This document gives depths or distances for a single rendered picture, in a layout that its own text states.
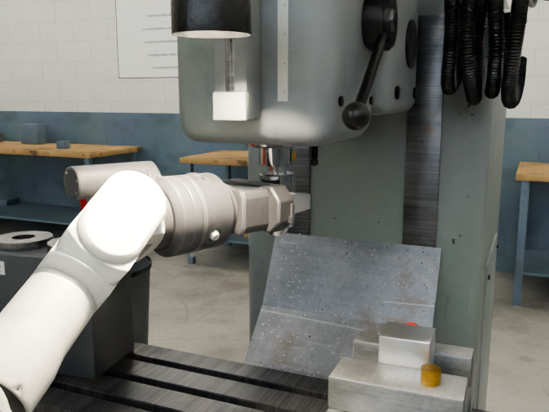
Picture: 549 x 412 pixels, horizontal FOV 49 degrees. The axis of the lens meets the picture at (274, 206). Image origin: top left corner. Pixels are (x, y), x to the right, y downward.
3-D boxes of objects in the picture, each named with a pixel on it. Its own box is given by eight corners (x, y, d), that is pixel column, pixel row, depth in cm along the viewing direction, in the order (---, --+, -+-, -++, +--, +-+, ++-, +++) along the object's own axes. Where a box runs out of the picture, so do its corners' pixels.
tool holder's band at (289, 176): (301, 179, 78) (301, 172, 78) (285, 184, 74) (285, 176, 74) (270, 176, 80) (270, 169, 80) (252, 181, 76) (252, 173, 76)
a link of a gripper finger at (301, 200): (305, 212, 78) (271, 218, 74) (306, 188, 77) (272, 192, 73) (315, 214, 77) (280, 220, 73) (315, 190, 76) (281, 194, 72)
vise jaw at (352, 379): (461, 436, 64) (464, 400, 63) (327, 408, 70) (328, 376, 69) (466, 409, 69) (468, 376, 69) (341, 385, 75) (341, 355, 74)
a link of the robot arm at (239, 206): (296, 171, 70) (215, 179, 62) (294, 252, 72) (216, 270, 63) (227, 163, 79) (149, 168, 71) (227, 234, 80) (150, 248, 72)
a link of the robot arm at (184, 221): (216, 230, 63) (118, 247, 55) (171, 272, 70) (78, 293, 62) (176, 140, 66) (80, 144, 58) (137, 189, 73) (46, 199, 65)
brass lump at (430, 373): (439, 388, 66) (439, 373, 66) (418, 385, 67) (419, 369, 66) (441, 380, 68) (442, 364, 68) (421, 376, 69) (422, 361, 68)
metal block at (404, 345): (427, 391, 71) (430, 343, 70) (377, 382, 73) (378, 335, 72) (433, 373, 76) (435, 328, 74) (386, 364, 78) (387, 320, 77)
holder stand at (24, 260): (95, 380, 91) (87, 253, 88) (-24, 362, 97) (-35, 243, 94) (135, 349, 103) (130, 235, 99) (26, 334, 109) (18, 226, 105)
